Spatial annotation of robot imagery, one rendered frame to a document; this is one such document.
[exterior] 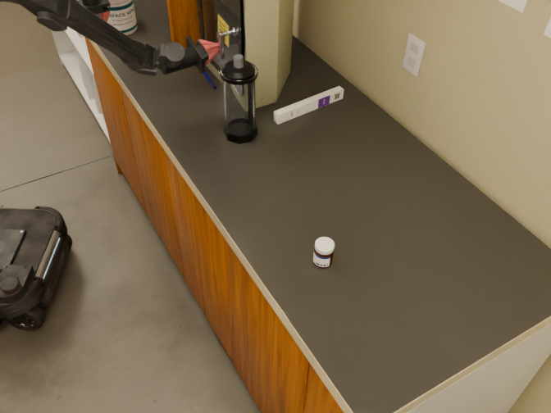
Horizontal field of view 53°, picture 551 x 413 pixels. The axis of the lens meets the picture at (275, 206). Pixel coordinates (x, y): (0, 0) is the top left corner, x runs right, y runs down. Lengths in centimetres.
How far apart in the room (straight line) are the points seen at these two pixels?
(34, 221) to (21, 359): 58
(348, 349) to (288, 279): 23
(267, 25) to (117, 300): 138
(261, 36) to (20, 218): 142
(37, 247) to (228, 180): 114
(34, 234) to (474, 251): 179
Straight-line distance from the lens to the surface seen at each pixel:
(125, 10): 227
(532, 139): 153
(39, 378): 241
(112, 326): 245
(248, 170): 160
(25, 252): 249
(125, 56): 162
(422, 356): 127
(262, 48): 174
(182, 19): 202
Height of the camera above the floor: 200
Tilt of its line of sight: 45 degrees down
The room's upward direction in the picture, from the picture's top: 2 degrees clockwise
